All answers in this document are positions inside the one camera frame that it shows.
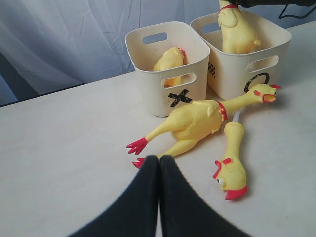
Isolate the yellow rubber chicken with head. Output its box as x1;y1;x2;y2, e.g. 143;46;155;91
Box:
126;84;281;158

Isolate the cream bin marked O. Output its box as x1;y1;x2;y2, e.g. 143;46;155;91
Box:
191;10;292;100

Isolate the cream bin marked X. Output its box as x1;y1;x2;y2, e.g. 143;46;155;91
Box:
125;21;210;117

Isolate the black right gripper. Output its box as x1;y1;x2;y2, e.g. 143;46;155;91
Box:
229;0;316;7

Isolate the blue backdrop curtain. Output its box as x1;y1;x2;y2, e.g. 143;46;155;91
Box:
0;0;316;107

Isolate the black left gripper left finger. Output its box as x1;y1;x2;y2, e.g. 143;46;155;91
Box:
70;155;159;237

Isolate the headless yellow chicken body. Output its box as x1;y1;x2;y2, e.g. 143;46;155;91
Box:
152;47;186;88

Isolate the large yellow rubber chicken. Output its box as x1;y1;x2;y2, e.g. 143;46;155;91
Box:
218;0;261;54

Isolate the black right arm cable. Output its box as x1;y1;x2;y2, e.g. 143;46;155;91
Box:
278;3;316;20

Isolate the severed yellow chicken head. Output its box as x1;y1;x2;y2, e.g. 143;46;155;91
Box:
213;111;247;200

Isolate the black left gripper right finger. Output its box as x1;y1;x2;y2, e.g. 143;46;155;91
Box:
160;156;249;237

